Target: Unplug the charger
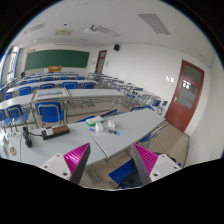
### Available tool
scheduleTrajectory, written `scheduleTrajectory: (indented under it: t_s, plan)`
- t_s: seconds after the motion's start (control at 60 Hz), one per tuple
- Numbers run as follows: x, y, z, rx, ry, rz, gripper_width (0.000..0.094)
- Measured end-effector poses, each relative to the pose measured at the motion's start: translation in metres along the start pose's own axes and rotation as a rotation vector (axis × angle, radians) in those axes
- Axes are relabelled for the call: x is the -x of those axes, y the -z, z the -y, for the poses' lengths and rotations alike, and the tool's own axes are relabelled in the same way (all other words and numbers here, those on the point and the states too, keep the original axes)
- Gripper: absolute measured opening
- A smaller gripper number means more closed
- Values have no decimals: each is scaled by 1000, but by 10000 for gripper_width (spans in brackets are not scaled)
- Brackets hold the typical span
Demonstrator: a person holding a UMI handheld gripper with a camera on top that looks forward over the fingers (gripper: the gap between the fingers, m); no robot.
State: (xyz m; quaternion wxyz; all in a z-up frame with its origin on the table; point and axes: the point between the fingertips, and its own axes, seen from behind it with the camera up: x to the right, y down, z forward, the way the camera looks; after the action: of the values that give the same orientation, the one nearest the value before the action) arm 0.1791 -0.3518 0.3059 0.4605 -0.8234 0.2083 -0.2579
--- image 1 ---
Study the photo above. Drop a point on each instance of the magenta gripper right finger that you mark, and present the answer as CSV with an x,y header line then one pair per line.
x,y
151,166

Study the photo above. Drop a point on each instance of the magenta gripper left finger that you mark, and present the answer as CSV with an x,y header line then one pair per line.
x,y
69,166

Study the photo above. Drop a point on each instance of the white charger plug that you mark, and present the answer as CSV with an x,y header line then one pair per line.
x,y
49,131

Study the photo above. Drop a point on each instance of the blue chair under desk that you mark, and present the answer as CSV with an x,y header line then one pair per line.
x,y
126,176

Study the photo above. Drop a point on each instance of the black power strip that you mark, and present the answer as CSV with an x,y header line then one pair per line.
x,y
57,131

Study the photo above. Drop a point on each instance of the small blue object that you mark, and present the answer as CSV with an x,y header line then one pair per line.
x,y
116,132

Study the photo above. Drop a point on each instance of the white cup left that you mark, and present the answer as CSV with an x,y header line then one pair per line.
x,y
99,127

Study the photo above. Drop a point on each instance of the white cup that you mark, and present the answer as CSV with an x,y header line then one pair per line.
x,y
111,124
99,127

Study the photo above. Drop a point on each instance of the green white box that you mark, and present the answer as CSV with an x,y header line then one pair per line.
x,y
93,121

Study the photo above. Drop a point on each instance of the white cup right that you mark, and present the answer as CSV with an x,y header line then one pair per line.
x,y
111,124

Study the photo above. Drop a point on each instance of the blue chair front left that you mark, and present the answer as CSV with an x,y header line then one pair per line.
x,y
50,112

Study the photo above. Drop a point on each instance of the framed picture on desk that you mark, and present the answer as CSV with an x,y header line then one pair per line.
x,y
53,93

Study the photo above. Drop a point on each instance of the blue chair far left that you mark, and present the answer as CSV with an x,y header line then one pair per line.
x,y
17,114

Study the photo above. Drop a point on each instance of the red-brown near door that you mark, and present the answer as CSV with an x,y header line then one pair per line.
x,y
186,96

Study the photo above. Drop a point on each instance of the red-brown door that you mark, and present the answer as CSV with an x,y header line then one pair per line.
x,y
100,61
186,96

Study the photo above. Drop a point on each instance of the wooden lectern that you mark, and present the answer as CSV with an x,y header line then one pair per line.
x,y
54,68

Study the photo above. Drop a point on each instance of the green chalkboard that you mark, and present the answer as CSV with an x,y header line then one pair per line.
x,y
64,58

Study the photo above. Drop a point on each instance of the red-brown far door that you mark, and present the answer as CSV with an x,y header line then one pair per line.
x,y
100,61

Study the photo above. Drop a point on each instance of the ceiling projector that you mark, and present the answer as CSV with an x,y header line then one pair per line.
x,y
91,30

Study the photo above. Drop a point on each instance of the wall switch panel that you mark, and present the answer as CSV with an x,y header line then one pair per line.
x,y
169,79

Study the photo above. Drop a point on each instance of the black wall speaker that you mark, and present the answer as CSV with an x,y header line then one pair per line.
x,y
116,47

